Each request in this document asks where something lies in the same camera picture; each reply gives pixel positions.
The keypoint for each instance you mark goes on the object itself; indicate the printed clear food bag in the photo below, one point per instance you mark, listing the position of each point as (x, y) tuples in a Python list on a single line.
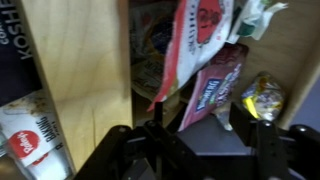
[(150, 40)]

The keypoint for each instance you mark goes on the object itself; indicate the black kosher salt box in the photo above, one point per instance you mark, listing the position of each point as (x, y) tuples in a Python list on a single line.
[(16, 66)]

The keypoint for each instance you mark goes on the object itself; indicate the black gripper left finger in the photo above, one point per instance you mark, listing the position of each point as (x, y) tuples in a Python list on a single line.
[(110, 153)]

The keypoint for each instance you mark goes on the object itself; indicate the white baking container red label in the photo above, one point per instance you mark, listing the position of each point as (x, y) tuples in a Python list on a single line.
[(30, 133)]

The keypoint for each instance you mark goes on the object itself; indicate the magenta snack packet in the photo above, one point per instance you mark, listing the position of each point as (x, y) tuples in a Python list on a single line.
[(210, 93)]

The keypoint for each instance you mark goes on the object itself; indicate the green and white packet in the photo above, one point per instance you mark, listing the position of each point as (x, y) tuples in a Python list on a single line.
[(253, 20)]

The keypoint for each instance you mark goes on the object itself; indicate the white and red packet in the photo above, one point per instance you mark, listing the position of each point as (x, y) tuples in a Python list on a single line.
[(186, 50)]

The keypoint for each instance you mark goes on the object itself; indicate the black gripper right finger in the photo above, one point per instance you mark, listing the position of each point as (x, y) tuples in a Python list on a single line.
[(276, 153)]

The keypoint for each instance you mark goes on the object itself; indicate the clear candy bag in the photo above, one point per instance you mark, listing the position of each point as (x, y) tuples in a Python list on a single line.
[(263, 96)]

